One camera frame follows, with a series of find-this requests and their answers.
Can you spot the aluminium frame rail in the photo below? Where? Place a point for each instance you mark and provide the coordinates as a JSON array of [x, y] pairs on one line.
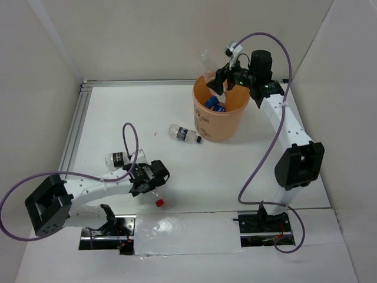
[[109, 114]]

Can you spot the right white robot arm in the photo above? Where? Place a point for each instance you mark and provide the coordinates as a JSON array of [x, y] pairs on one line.
[[302, 158]]

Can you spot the red label red cap bottle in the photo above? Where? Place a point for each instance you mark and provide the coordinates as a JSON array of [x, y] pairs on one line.
[[158, 199]]

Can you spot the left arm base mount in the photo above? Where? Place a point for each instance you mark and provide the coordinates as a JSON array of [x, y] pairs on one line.
[[120, 238]]

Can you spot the clear unlabeled bottle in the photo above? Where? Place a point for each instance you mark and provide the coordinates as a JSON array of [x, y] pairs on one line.
[[208, 66]]

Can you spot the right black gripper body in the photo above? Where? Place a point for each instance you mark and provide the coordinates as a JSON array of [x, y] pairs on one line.
[[245, 77]]

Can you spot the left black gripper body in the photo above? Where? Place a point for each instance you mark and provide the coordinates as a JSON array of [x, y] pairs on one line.
[[154, 185]]

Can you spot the black label bottle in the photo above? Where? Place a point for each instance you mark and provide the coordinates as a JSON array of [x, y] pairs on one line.
[[183, 134], [114, 161]]

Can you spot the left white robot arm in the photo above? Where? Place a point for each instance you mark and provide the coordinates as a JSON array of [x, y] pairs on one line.
[[58, 203]]

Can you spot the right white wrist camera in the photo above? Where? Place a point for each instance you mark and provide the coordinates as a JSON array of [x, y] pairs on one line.
[[233, 50]]

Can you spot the orange plastic bin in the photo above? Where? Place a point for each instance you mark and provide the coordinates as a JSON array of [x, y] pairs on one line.
[[216, 126]]

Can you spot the blue label white cap bottle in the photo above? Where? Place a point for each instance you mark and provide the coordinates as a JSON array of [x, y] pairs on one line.
[[220, 107]]

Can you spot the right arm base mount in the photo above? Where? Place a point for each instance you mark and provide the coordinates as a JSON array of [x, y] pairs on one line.
[[257, 228]]

